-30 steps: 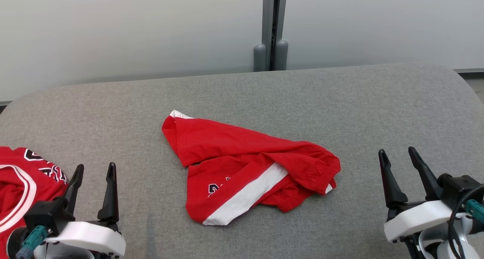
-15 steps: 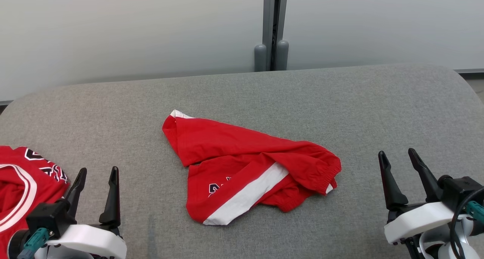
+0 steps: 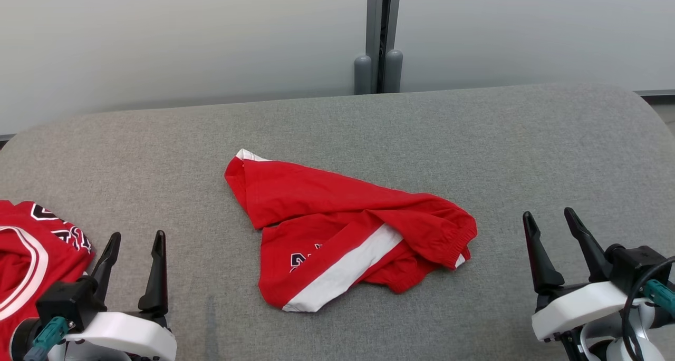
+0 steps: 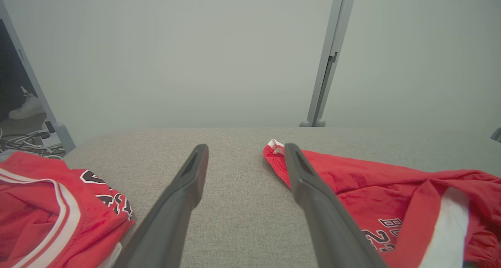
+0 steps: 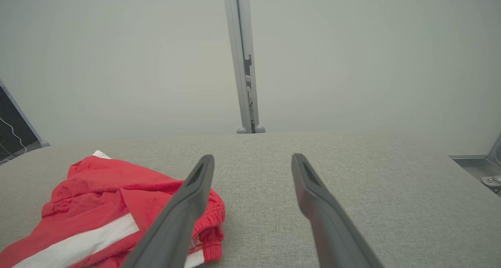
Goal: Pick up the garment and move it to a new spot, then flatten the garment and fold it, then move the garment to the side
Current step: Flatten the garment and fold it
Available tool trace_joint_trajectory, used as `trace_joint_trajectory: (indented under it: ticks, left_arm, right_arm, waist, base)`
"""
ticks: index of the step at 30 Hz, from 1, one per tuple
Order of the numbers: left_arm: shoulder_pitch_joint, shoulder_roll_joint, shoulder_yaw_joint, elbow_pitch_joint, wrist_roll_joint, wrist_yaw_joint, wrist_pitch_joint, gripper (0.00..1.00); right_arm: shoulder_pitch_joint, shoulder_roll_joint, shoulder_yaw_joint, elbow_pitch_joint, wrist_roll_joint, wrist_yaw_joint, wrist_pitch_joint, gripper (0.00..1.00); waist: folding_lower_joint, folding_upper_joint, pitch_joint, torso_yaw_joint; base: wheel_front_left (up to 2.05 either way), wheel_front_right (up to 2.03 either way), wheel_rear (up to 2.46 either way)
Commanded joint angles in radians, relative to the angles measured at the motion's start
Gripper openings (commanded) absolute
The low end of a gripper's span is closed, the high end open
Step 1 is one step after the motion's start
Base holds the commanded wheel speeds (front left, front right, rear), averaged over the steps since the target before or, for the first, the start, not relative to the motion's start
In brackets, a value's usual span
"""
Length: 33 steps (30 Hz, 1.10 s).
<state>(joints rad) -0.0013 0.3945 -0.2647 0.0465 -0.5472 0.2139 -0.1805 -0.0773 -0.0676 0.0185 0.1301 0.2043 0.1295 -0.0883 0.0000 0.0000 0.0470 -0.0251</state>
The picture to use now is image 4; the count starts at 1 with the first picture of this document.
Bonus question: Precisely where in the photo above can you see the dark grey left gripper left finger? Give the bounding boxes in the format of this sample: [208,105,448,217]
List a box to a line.
[113,144,209,268]

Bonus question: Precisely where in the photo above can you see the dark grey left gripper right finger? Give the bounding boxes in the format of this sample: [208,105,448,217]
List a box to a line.
[284,143,389,268]

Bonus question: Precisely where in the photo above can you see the red shorts with white trim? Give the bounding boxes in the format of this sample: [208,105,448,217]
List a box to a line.
[263,139,501,268]

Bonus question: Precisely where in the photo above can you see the red and white basketball jersey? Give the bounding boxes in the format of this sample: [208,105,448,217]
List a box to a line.
[0,151,136,268]

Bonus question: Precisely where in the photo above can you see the grey fabric sofa cushion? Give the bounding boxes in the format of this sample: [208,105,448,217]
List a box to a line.
[63,127,501,268]

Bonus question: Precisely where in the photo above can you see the white sneaker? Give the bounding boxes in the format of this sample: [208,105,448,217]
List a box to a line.
[9,86,45,120]

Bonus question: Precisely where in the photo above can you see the bundle of white grey cables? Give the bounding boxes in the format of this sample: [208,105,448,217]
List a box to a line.
[0,129,66,159]

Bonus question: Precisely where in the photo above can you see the grey partition post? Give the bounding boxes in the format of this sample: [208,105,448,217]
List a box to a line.
[299,0,357,128]

